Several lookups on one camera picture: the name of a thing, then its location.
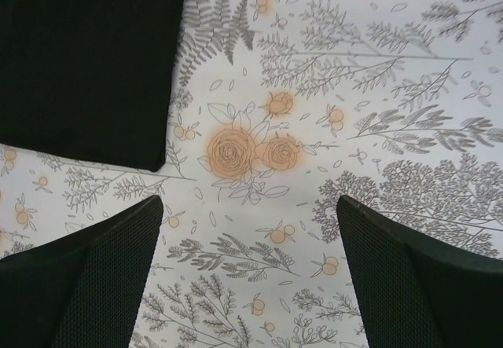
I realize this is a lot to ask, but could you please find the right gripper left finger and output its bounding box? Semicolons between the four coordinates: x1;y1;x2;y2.
1;196;163;348

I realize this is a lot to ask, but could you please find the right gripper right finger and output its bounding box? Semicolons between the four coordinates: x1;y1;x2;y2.
336;196;502;347

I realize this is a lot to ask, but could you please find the black t-shirt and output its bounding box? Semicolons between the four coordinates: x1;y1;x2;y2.
1;0;184;172

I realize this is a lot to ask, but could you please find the floral table mat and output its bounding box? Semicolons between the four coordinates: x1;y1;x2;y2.
1;0;502;347

